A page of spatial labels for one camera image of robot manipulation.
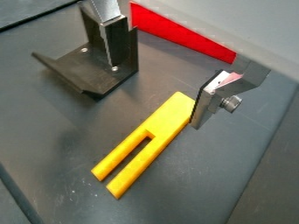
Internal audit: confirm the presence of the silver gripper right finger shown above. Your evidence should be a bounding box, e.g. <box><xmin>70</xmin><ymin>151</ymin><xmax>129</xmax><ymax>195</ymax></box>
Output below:
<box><xmin>189</xmin><ymin>55</ymin><xmax>271</xmax><ymax>130</ymax></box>

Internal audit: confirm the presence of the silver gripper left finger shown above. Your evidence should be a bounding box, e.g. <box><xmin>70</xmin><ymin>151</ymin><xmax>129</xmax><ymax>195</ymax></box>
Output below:
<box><xmin>88</xmin><ymin>0</ymin><xmax>128</xmax><ymax>67</ymax></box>

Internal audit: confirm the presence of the yellow two-pronged peg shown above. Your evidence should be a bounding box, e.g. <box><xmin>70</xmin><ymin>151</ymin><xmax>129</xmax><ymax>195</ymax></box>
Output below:
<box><xmin>90</xmin><ymin>92</ymin><xmax>193</xmax><ymax>199</ymax></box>

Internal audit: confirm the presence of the black curved fixture stand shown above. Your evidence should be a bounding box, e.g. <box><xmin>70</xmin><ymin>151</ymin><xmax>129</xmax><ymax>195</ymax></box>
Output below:
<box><xmin>32</xmin><ymin>4</ymin><xmax>138</xmax><ymax>99</ymax></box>

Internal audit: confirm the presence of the red shape-sorter block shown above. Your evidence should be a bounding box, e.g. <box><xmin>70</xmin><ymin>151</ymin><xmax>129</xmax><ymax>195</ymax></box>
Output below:
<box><xmin>129</xmin><ymin>2</ymin><xmax>236</xmax><ymax>64</ymax></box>

